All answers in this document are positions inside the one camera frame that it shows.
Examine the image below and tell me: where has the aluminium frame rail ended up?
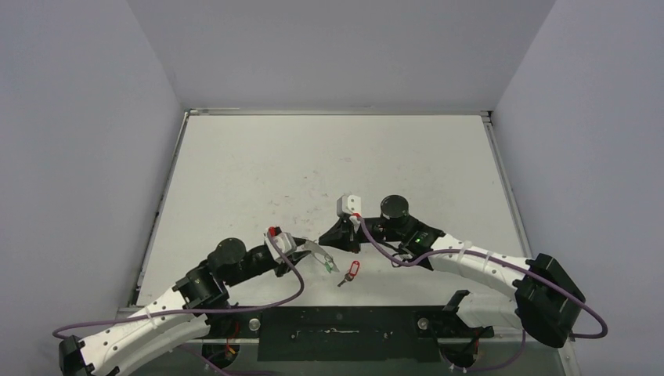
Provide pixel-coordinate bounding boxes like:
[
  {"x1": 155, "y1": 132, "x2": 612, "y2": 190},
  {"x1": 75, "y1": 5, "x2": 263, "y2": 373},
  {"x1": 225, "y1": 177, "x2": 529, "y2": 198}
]
[{"x1": 111, "y1": 305, "x2": 577, "y2": 364}]

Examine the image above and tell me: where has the key with red tag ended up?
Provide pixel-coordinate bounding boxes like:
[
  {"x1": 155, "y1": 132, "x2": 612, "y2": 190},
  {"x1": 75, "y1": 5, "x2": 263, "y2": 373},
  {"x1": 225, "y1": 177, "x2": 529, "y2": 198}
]
[{"x1": 337, "y1": 260, "x2": 360, "y2": 287}]

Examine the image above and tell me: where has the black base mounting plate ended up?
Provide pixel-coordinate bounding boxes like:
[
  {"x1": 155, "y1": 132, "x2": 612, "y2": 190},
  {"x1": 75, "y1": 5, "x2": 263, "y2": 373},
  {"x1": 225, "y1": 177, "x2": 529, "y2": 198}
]
[{"x1": 202, "y1": 305, "x2": 494, "y2": 364}]

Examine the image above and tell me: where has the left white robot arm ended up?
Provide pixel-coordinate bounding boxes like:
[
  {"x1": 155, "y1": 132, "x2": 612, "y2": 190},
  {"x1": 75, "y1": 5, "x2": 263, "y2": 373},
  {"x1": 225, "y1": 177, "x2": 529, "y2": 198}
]
[{"x1": 54, "y1": 227, "x2": 311, "y2": 375}]

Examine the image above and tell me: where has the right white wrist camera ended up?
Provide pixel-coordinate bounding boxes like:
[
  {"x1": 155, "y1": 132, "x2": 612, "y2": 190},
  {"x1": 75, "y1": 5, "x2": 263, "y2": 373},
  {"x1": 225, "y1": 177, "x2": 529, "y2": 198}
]
[{"x1": 336, "y1": 194, "x2": 362, "y2": 226}]

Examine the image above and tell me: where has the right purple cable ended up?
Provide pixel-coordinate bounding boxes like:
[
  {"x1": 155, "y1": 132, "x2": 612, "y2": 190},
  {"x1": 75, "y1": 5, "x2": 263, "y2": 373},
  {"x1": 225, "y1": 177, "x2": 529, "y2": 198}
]
[{"x1": 355, "y1": 215, "x2": 609, "y2": 374}]

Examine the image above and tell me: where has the large metal keyring plate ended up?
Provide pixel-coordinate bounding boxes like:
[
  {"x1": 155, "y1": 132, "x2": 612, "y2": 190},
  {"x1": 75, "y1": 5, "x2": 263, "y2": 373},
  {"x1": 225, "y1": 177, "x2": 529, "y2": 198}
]
[{"x1": 307, "y1": 240, "x2": 340, "y2": 273}]

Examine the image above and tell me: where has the purple cable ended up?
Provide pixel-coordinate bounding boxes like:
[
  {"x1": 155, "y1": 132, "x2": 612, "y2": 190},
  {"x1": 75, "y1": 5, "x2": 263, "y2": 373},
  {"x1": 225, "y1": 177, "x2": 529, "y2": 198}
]
[
  {"x1": 52, "y1": 233, "x2": 305, "y2": 376},
  {"x1": 355, "y1": 215, "x2": 609, "y2": 374}
]

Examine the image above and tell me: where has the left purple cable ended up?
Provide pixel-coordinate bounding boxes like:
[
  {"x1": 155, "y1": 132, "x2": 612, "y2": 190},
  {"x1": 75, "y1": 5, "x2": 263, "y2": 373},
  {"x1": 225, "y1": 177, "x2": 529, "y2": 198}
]
[{"x1": 52, "y1": 233, "x2": 305, "y2": 376}]

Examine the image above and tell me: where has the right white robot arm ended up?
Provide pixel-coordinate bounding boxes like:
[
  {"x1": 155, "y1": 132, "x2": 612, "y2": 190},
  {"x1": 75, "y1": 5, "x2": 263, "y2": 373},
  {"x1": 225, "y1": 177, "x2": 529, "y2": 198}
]
[{"x1": 319, "y1": 195, "x2": 586, "y2": 348}]

